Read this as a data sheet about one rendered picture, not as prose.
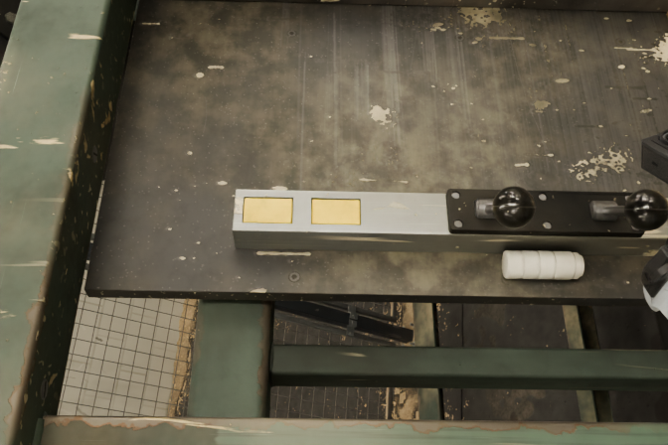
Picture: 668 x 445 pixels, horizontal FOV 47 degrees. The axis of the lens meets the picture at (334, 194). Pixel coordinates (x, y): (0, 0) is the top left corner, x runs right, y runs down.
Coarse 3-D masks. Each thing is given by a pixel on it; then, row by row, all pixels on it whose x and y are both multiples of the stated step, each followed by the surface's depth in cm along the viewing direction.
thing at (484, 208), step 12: (504, 192) 68; (516, 192) 67; (528, 192) 68; (480, 204) 78; (492, 204) 69; (504, 204) 67; (516, 204) 67; (528, 204) 67; (480, 216) 78; (492, 216) 78; (504, 216) 67; (516, 216) 67; (528, 216) 67
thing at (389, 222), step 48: (240, 192) 80; (288, 192) 81; (336, 192) 81; (240, 240) 80; (288, 240) 80; (336, 240) 80; (384, 240) 80; (432, 240) 80; (480, 240) 80; (528, 240) 80; (576, 240) 80; (624, 240) 80
